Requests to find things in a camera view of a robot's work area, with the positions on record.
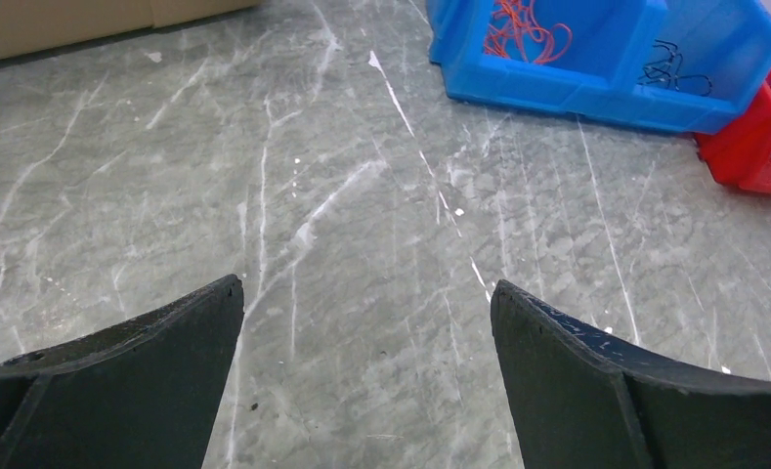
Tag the blue double plastic bin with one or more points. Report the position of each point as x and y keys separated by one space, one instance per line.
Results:
x=673 y=66

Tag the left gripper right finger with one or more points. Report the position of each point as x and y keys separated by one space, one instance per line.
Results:
x=583 y=398

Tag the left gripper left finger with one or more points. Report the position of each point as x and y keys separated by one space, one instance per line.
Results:
x=143 y=393

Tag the red plastic bin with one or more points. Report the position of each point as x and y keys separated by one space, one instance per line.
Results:
x=739 y=156

